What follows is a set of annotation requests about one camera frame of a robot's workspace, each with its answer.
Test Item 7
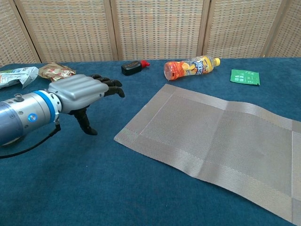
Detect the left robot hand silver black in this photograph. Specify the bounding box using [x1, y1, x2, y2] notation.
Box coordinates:
[48, 74, 126, 136]

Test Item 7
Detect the brown woven placemat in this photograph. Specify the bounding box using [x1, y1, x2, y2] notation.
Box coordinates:
[113, 83, 301, 226]

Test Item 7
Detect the gold red snack wrapper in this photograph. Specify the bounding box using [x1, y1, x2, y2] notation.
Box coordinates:
[38, 62, 76, 82]

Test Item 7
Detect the black bottle red cap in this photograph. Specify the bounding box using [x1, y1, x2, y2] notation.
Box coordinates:
[121, 59, 151, 76]

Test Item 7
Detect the white snack bag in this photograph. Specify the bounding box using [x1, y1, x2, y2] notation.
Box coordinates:
[0, 66, 40, 89]

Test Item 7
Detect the woven bamboo folding screen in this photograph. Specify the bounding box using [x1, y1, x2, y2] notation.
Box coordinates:
[0, 0, 301, 68]

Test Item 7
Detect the orange drink bottle yellow cap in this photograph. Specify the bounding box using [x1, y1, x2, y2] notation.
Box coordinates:
[164, 55, 221, 82]

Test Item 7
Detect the green tea sachet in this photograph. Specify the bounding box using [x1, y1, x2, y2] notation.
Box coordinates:
[230, 69, 261, 86]

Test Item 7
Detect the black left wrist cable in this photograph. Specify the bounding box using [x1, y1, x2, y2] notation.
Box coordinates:
[0, 122, 62, 159]

